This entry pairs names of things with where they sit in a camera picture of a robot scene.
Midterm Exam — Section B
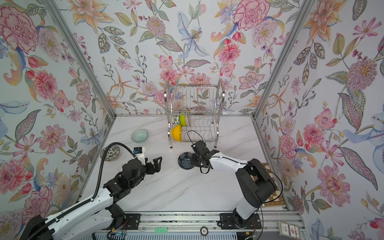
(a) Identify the dark blue floral bowl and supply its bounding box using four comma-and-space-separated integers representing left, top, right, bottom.
178, 152, 195, 170

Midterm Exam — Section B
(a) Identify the black white patterned bowl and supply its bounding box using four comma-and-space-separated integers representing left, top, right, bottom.
105, 145, 120, 162

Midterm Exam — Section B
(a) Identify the pale green celadon bowl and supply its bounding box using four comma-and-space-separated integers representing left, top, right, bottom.
131, 129, 149, 143

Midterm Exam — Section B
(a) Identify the yellow plastic bowl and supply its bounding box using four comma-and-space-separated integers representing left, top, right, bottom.
171, 125, 182, 142

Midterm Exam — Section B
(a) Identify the lime green plastic bowl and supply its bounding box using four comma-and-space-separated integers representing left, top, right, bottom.
179, 115, 188, 127

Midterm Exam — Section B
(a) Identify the green leaf pattern bowl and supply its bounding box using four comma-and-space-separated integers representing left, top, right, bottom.
173, 115, 181, 126

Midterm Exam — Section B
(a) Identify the silver wire dish rack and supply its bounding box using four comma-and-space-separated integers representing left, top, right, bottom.
164, 82, 226, 148

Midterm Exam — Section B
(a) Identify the pink striped bowl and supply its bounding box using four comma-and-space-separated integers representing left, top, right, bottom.
185, 115, 191, 127

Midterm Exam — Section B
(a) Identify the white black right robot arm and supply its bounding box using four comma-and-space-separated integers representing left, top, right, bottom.
191, 141, 278, 225

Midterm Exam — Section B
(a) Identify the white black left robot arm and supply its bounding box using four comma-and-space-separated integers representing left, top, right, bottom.
21, 157, 162, 240

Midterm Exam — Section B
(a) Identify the green connector block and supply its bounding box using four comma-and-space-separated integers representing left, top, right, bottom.
154, 227, 168, 234

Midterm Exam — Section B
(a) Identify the wooden checkerboard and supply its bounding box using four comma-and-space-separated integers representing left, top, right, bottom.
262, 163, 286, 207

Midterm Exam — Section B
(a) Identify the printed label card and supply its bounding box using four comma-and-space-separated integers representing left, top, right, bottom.
278, 221, 301, 240

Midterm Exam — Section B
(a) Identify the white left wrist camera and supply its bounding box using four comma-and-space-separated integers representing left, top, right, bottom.
133, 147, 146, 166

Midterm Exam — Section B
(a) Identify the black corrugated left cable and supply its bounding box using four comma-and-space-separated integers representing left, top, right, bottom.
26, 142, 137, 240

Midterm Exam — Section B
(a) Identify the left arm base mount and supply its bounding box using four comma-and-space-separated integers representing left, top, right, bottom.
97, 212, 141, 231

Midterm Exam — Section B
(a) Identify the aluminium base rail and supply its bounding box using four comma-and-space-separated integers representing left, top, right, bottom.
123, 208, 305, 233

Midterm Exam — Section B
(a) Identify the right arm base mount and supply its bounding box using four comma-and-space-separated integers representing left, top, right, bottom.
217, 213, 262, 230

